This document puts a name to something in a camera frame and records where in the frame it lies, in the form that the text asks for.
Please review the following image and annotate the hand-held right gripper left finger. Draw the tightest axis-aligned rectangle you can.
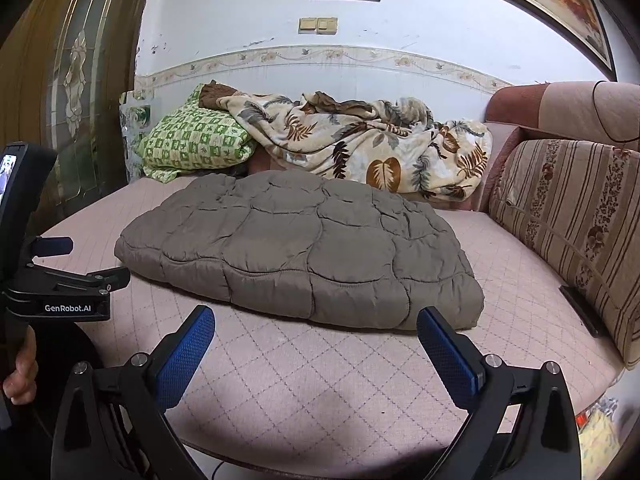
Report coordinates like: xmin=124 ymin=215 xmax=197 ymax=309
xmin=50 ymin=305 xmax=217 ymax=480

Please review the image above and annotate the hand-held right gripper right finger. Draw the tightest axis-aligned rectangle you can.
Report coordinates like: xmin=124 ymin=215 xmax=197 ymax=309
xmin=416 ymin=306 xmax=583 ymax=480

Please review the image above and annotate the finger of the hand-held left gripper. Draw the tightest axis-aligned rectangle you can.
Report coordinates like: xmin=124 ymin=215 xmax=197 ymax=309
xmin=30 ymin=260 xmax=132 ymax=293
xmin=30 ymin=236 xmax=74 ymax=261

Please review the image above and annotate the olive padded jacket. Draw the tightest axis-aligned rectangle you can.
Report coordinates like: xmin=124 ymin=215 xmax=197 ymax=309
xmin=114 ymin=170 xmax=486 ymax=332

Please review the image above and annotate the person's left hand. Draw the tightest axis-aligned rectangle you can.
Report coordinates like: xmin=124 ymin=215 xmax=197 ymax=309
xmin=2 ymin=327 xmax=39 ymax=406

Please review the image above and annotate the pink quilted sofa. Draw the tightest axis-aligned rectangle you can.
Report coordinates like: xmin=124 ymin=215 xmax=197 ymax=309
xmin=37 ymin=80 xmax=640 ymax=478

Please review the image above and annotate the wooden door with glass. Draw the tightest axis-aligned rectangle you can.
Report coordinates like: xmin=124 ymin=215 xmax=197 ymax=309
xmin=0 ymin=0 xmax=158 ymax=241

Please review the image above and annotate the black phone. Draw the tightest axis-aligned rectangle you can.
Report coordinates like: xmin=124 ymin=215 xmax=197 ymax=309
xmin=559 ymin=285 xmax=610 ymax=338

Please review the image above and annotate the clear plastic bag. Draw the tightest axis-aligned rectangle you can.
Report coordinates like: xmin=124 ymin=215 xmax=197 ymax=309
xmin=119 ymin=89 xmax=153 ymax=183

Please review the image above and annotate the green patterned pillow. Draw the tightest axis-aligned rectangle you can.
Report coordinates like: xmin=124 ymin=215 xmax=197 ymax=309
xmin=136 ymin=84 xmax=258 ymax=184

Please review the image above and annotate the colourful printed bag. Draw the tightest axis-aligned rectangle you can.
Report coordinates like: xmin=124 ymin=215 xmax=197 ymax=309
xmin=575 ymin=395 xmax=626 ymax=466

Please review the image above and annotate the striped floral cushion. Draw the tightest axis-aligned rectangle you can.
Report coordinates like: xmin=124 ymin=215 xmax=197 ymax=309
xmin=487 ymin=139 xmax=640 ymax=371

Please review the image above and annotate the brown cloth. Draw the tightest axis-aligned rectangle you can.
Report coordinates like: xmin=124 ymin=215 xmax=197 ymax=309
xmin=198 ymin=80 xmax=241 ymax=110

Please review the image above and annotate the leaf print blanket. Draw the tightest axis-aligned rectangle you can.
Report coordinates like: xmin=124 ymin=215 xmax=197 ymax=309
xmin=215 ymin=87 xmax=493 ymax=203

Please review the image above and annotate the large framed painting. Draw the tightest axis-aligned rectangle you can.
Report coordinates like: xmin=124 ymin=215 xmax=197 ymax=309
xmin=385 ymin=0 xmax=617 ymax=71

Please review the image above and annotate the beige wall switch plate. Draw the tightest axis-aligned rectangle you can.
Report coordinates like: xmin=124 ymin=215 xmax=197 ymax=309
xmin=298 ymin=16 xmax=339 ymax=35

